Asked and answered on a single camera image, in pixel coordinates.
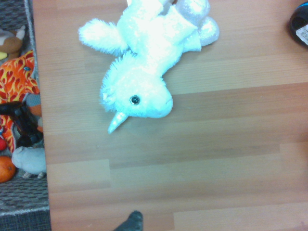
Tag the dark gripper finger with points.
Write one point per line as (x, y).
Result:
(132, 222)

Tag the white unicorn plush toy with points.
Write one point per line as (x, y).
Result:
(144, 60)

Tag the grey woven basket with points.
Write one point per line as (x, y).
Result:
(24, 192)

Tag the grey plush toy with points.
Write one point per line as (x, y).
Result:
(29, 160)

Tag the black plastic toy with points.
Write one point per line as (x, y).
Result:
(24, 125)

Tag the yellow plush toy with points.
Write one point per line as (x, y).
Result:
(2, 56)

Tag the wooden coffee table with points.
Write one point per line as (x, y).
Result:
(192, 156)

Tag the orange ball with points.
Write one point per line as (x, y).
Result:
(6, 169)

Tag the red blue superhero plush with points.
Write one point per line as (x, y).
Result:
(2, 144)

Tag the grey orange knitted plush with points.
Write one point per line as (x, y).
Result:
(33, 103)

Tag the orange flame pattern plush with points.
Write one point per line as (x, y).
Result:
(14, 79)

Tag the brown and white plush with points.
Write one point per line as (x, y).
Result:
(10, 43)

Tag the blue and black headphones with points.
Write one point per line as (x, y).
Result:
(298, 21)

